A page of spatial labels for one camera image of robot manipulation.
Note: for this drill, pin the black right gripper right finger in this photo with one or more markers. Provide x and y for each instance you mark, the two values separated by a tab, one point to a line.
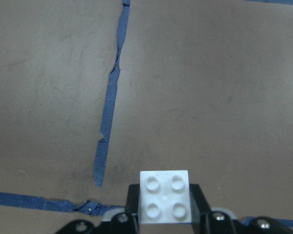
199	209

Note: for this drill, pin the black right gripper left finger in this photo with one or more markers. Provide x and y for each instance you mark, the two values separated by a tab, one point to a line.
132	209

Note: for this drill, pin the brown paper table cover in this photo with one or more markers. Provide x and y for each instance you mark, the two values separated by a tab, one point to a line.
94	91

